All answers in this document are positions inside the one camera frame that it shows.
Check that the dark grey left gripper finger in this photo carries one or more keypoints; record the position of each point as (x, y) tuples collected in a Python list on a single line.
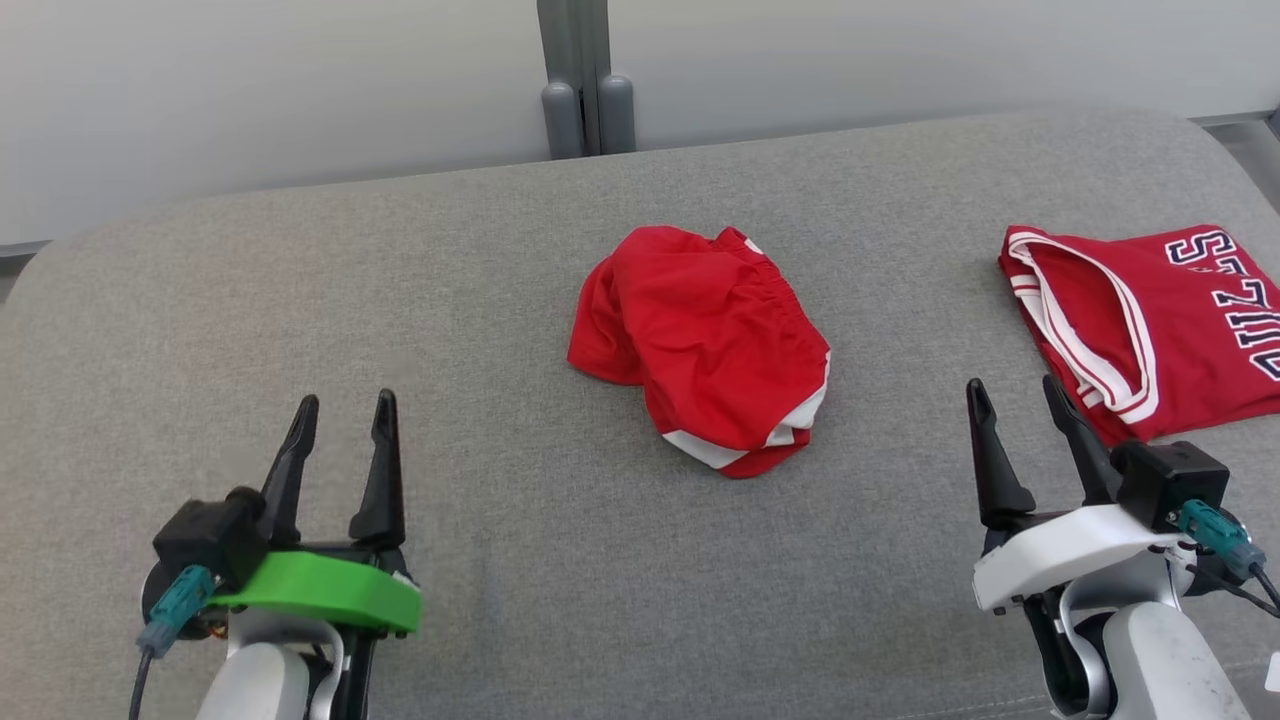
[(382, 490), (285, 490)]

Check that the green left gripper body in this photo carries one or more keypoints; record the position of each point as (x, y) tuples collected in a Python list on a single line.
[(320, 588)]

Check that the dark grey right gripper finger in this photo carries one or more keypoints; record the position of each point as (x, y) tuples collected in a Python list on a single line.
[(1090, 455), (995, 480)]

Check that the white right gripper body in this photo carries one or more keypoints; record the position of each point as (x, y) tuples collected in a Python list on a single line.
[(1070, 545)]

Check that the red and white jersey shirt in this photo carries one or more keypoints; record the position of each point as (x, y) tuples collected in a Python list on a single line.
[(1200, 340)]

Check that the red and white shorts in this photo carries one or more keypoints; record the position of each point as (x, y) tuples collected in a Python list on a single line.
[(710, 340)]

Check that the grey fabric sofa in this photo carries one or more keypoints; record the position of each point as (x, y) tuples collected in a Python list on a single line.
[(500, 350)]

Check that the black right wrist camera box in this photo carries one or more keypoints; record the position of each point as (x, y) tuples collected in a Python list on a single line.
[(1170, 480)]

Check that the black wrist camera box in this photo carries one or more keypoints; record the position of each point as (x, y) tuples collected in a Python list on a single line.
[(205, 535), (1170, 480)]

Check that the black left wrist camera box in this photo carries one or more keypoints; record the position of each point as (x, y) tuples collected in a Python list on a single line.
[(205, 535)]

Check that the grey metal post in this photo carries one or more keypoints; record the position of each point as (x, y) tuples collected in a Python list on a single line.
[(585, 80)]

